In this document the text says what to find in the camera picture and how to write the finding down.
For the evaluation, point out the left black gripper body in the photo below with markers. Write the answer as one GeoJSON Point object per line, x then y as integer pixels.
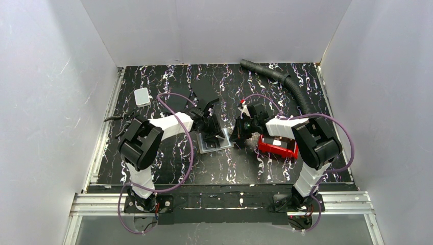
{"type": "Point", "coordinates": [210, 128]}

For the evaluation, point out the black flat box right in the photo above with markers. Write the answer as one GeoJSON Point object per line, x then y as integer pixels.
{"type": "Point", "coordinates": [204, 92]}

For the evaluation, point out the black credit card stack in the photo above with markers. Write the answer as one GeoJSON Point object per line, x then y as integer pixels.
{"type": "Point", "coordinates": [281, 142]}

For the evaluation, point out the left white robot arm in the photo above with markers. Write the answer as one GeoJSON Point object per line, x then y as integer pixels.
{"type": "Point", "coordinates": [140, 144]}

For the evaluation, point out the black flat box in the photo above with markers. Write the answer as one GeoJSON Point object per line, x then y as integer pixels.
{"type": "Point", "coordinates": [204, 92]}
{"type": "Point", "coordinates": [178, 103]}

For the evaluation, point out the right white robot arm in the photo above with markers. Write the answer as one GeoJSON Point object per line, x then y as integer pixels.
{"type": "Point", "coordinates": [309, 137]}

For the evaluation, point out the black pliers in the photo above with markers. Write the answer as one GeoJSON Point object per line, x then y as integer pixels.
{"type": "Point", "coordinates": [127, 118]}

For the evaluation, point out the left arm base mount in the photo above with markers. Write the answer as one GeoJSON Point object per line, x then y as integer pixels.
{"type": "Point", "coordinates": [154, 204]}

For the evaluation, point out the black flat box left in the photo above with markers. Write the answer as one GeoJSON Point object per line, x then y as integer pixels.
{"type": "Point", "coordinates": [178, 103]}

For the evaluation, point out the red plastic bin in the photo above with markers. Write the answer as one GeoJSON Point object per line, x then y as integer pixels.
{"type": "Point", "coordinates": [283, 153]}

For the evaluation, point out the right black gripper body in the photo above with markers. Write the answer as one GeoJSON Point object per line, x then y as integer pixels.
{"type": "Point", "coordinates": [242, 129]}

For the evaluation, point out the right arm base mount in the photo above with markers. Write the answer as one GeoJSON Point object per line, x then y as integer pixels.
{"type": "Point", "coordinates": [308, 209]}

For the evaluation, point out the grey leather card holder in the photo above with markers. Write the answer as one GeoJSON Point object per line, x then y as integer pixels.
{"type": "Point", "coordinates": [217, 144]}

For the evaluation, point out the white square box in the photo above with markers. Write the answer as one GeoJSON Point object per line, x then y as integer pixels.
{"type": "Point", "coordinates": [142, 97]}

